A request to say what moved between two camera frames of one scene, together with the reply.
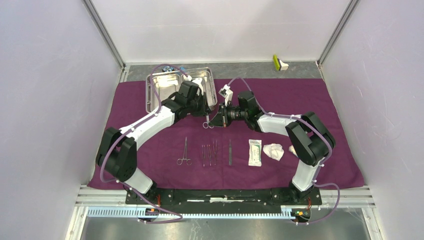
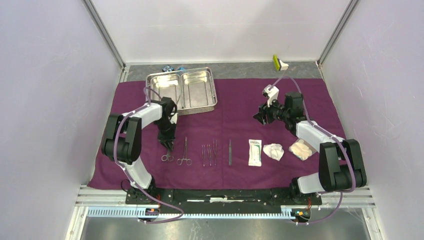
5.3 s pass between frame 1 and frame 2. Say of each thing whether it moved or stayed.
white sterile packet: stayed
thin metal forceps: stayed
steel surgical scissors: moved
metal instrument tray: stayed
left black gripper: moved
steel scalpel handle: stayed
